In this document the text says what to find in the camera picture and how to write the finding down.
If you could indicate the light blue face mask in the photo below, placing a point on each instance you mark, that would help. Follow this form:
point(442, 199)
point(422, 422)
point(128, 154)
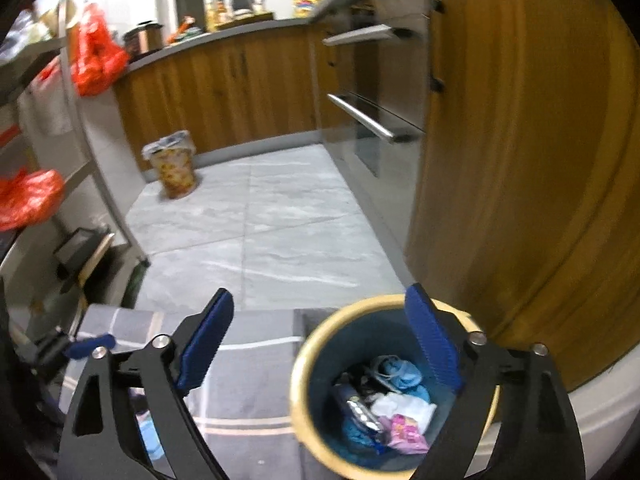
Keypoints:
point(402, 375)

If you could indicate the orange food item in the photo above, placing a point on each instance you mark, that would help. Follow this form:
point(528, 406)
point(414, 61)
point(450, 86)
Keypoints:
point(181, 29)

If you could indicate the torn blue plastic bag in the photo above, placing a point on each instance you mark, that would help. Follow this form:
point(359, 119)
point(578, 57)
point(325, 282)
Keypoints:
point(357, 434)

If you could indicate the black box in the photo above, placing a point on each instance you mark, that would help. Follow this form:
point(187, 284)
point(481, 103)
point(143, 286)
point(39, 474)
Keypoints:
point(75, 250)

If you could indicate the hanging red plastic bag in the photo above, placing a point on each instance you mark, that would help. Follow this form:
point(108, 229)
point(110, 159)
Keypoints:
point(95, 60)

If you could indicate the metal shelf rack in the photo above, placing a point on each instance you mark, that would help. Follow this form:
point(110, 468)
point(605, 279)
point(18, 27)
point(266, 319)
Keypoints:
point(107, 195)

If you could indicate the white plastic bag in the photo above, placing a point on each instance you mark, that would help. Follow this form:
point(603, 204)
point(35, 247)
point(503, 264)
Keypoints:
point(52, 110)

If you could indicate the pink snack wrapper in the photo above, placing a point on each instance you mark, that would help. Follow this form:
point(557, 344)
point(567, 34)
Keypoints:
point(406, 432)

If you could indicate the yellow-rimmed blue bin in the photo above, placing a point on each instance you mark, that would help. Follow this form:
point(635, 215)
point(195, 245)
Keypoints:
point(320, 360)

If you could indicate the wooden cutting board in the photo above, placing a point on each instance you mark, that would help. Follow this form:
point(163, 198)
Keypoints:
point(247, 20)

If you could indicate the grey kitchen countertop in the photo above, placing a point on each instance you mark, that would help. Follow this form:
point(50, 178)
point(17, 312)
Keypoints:
point(215, 37)

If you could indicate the stainless steel oven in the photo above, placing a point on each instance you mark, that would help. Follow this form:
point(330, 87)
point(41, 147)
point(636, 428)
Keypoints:
point(400, 90)

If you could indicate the wooden base cabinets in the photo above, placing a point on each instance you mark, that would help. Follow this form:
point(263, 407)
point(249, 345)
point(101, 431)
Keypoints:
point(225, 90)

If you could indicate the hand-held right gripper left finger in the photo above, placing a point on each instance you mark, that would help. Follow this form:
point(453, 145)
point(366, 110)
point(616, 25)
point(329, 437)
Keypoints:
point(205, 345)

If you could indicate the silver foil wrapper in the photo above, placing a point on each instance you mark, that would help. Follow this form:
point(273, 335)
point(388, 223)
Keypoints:
point(367, 417)

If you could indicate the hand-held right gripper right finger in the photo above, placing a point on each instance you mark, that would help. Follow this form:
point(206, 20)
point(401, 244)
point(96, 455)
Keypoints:
point(435, 345)

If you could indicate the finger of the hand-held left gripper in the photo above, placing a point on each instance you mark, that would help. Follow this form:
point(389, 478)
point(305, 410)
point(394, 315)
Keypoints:
point(92, 346)

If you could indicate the grey checked mat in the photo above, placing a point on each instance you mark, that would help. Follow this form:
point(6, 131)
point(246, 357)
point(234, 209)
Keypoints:
point(250, 385)

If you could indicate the patterned bin with plastic liner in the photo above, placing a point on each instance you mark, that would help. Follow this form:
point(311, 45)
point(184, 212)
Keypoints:
point(175, 175)

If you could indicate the wooden tall cabinet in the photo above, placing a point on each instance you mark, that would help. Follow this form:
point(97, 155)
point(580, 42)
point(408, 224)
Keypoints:
point(525, 160)

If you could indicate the white paper tissue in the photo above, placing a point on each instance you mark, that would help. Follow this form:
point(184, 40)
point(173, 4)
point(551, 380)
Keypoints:
point(410, 407)

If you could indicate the crumpled red plastic bag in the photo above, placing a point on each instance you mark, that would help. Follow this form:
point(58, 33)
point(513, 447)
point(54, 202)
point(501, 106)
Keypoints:
point(30, 200)

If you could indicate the yellow snack packet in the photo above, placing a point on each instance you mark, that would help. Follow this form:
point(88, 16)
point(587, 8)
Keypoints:
point(305, 7)

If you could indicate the black plastic bag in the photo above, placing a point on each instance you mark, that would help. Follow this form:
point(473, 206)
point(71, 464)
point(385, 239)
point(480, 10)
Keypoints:
point(361, 382)

